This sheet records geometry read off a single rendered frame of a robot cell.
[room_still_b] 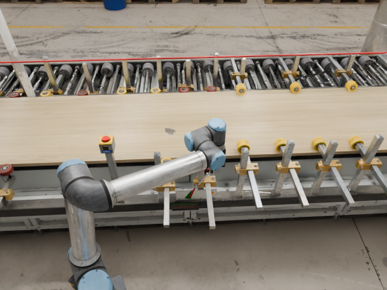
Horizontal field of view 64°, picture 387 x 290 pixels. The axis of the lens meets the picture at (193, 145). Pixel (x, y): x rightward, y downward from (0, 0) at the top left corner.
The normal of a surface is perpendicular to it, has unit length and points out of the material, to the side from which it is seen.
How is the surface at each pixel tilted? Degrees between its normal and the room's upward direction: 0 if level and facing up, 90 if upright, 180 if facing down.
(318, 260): 0
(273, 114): 0
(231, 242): 0
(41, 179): 90
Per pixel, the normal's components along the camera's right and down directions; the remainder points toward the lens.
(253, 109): 0.00, -0.73
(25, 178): 0.05, 0.68
